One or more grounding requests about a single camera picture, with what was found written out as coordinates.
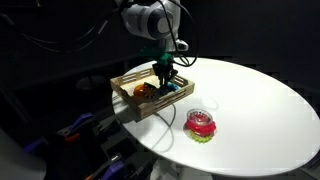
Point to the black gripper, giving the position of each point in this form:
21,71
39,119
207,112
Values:
163,68

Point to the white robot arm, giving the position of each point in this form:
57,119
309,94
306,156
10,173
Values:
150,20

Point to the slatted wooden tray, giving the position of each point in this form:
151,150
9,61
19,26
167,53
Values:
150,106

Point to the round dark stool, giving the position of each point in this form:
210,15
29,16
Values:
90,82

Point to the white table base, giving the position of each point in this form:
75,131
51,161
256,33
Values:
173,170

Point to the purple clamp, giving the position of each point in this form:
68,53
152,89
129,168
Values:
82,119
112,169
36,144

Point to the grey rounded object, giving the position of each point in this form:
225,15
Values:
18,160

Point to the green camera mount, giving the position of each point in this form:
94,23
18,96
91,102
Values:
163,58

